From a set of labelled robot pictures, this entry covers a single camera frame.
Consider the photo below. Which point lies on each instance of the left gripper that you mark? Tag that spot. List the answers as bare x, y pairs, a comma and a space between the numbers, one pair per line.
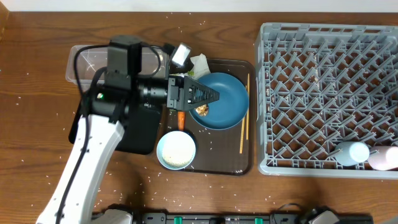
173, 93

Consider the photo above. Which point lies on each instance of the dark blue plate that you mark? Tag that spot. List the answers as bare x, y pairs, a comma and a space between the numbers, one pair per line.
232, 105

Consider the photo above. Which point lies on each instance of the small blue cup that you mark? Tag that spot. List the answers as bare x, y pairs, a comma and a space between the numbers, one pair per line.
351, 153

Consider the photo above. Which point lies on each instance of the pink cup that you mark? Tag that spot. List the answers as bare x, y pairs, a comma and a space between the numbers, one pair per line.
384, 158

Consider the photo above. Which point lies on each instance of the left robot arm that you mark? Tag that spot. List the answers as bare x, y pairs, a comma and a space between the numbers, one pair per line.
74, 196

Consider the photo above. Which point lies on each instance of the grey dishwasher rack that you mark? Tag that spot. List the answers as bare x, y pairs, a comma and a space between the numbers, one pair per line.
319, 85

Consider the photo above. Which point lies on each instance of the brown food scrap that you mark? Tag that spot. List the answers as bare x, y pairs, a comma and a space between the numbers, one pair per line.
202, 110

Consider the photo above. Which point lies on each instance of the orange carrot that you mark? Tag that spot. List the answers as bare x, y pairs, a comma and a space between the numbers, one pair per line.
181, 120

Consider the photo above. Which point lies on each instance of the crumpled white napkin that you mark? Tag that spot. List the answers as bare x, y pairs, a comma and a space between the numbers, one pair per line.
200, 67

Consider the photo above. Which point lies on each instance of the light blue rice bowl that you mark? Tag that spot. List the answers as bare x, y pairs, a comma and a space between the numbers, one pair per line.
176, 150

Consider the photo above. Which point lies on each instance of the dark brown serving tray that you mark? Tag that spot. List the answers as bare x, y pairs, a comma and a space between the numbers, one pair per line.
217, 151

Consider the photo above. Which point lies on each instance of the black plastic bin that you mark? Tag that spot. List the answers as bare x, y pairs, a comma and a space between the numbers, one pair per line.
143, 130

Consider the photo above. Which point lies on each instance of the clear plastic bin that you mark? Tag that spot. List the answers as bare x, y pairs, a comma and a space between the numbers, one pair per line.
91, 60

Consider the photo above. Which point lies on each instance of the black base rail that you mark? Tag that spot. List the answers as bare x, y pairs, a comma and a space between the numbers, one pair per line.
217, 218

